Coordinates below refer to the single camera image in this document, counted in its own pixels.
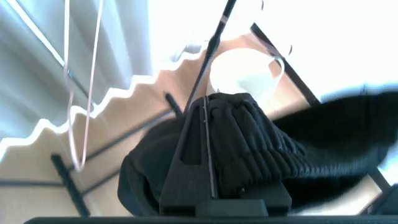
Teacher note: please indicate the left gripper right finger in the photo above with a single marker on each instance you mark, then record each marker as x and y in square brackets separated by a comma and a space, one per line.
[273, 197]

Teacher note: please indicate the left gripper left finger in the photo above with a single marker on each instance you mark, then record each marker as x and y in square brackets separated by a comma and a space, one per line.
[183, 186]

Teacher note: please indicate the black shorts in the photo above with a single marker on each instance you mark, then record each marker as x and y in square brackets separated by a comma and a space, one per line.
[248, 140]

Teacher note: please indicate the pink clothes hanger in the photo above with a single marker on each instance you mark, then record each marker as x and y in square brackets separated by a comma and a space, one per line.
[66, 31]

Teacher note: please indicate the black clothes rack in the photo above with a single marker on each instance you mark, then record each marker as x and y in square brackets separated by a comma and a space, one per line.
[70, 186]

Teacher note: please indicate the white laundry basket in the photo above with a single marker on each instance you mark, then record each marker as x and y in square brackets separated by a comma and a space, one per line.
[236, 71]

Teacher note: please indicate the beige curtain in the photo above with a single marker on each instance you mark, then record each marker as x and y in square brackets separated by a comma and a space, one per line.
[31, 93]

